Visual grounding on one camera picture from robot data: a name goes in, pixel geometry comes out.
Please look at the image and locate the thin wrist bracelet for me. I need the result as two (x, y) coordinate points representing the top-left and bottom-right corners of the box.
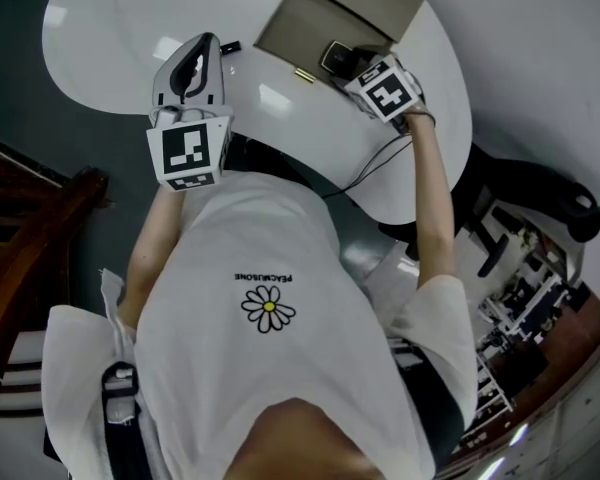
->
(405, 105), (438, 126)

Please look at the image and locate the black shoulder strap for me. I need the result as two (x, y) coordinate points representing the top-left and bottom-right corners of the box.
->
(101, 361), (149, 480)

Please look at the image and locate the black gold-edged makeup compact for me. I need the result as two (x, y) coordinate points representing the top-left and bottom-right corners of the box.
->
(319, 39), (355, 77)

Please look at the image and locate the person's right forearm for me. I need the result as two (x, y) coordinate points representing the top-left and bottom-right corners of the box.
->
(402, 111), (457, 292)

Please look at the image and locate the person's left forearm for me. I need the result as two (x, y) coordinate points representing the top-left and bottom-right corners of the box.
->
(117, 185), (193, 330)

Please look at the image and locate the thin black cable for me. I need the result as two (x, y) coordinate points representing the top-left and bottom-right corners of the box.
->
(321, 136), (414, 200)

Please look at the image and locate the white flower print t-shirt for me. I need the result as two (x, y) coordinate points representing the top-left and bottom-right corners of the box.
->
(40, 171), (479, 480)

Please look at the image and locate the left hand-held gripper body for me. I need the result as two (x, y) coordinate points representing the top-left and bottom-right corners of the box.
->
(145, 31), (235, 195)

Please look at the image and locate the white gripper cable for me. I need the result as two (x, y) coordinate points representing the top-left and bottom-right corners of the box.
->
(148, 103), (217, 128)

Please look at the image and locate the person's left hand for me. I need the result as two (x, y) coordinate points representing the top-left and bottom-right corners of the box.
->
(186, 56), (205, 97)

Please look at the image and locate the person's neck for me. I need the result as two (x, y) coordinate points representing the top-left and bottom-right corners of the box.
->
(228, 396), (386, 480)

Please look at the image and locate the white cluttered equipment rack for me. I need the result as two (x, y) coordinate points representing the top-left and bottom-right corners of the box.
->
(472, 206), (592, 422)

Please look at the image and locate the black office chair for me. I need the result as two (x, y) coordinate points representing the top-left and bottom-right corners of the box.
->
(452, 141), (600, 280)

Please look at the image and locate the beige box with lid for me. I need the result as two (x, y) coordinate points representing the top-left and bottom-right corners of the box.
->
(253, 0), (432, 87)

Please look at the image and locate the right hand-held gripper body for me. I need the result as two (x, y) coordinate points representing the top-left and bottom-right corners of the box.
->
(343, 47), (427, 125)

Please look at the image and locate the dark wooden chair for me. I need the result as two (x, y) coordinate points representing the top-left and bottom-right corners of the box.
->
(0, 126), (115, 420)

